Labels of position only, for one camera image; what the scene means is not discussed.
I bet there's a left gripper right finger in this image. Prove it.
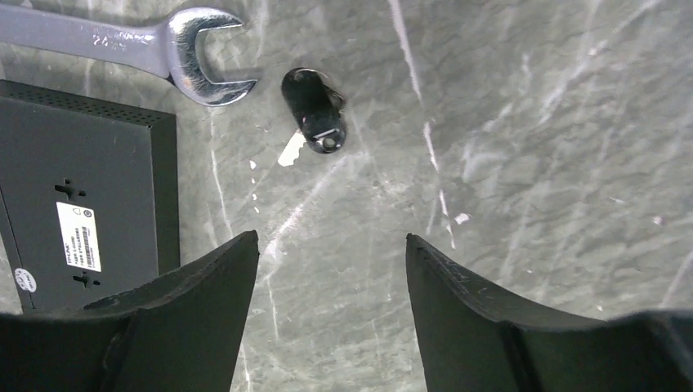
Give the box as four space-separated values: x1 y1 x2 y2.
405 234 692 391

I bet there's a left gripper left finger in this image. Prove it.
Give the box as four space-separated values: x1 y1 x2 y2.
1 231 259 391

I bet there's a black key fob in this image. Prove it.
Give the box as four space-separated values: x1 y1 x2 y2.
280 67 347 154

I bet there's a large silver combination wrench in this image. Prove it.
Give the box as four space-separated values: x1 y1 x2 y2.
1 4 258 107

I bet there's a black network switch box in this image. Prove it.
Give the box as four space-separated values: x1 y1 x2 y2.
1 80 181 313

